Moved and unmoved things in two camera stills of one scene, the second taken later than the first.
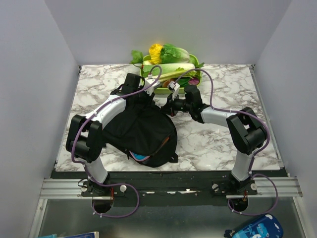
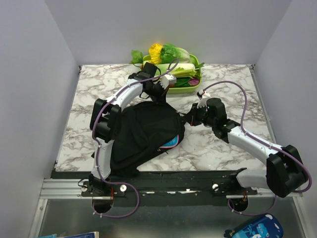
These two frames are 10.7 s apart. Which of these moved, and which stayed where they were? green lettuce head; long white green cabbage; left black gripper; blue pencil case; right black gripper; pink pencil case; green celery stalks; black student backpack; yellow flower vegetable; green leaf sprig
Moved: right black gripper; pink pencil case; left black gripper; black student backpack
Stayed: blue pencil case; green celery stalks; yellow flower vegetable; green lettuce head; green leaf sprig; long white green cabbage
